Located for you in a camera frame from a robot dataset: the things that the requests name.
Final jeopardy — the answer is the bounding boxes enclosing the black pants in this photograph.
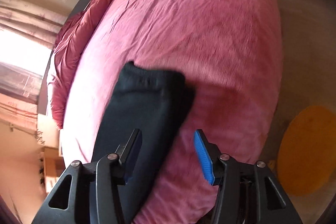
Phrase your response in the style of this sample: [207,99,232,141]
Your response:
[92,61,195,223]

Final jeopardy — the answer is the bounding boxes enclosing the wooden desk cabinet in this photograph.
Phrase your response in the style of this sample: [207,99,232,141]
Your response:
[39,147,65,194]

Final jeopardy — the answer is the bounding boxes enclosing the orange round stool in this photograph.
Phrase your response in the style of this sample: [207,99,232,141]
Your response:
[276,106,335,196]

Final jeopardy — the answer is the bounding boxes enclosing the patterned left curtain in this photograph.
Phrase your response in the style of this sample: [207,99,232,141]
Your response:
[1,63,42,133]

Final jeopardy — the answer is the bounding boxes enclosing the patterned curtain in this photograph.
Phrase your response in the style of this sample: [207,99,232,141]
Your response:
[1,0,67,49]
[1,63,42,133]

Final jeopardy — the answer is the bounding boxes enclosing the crumpled red duvet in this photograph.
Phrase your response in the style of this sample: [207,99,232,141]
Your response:
[49,0,113,129]

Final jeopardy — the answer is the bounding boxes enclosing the pink bed sheet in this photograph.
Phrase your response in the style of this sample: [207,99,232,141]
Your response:
[61,0,282,223]

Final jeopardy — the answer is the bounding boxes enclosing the patterned right curtain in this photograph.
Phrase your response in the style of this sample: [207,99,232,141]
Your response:
[1,0,67,49]

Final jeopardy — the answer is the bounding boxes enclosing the dark bed headboard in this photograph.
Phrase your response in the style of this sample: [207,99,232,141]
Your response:
[37,0,91,115]

